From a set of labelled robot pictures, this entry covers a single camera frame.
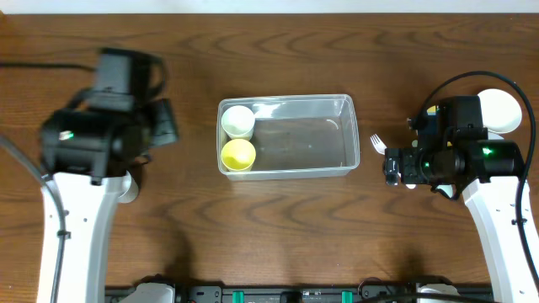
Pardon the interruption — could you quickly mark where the grey plastic cup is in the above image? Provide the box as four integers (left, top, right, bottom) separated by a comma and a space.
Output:
118, 171, 139, 204

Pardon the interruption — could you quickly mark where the white plastic cup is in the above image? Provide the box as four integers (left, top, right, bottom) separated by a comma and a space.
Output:
221, 105, 255, 141

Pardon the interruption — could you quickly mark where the yellow plastic cup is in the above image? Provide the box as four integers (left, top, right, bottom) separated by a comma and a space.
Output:
221, 139, 257, 172

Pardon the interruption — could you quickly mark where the white plastic bowl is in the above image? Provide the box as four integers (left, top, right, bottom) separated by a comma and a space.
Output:
478, 88, 522, 134

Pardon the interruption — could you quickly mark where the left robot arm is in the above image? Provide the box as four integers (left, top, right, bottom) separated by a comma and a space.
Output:
37, 97, 178, 302

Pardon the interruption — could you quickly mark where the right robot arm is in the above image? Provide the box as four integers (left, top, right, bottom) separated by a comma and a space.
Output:
383, 139, 538, 302

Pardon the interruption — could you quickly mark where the white plastic fork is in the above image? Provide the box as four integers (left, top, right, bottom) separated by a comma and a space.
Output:
370, 134, 387, 155

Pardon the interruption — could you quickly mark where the mint green plastic spoon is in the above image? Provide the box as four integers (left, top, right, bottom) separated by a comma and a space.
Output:
435, 184, 454, 199

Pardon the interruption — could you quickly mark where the clear plastic storage box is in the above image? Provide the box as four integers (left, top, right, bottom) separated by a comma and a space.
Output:
216, 94, 360, 181

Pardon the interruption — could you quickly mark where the black mounting rail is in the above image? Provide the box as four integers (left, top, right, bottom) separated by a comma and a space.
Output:
104, 276, 501, 303

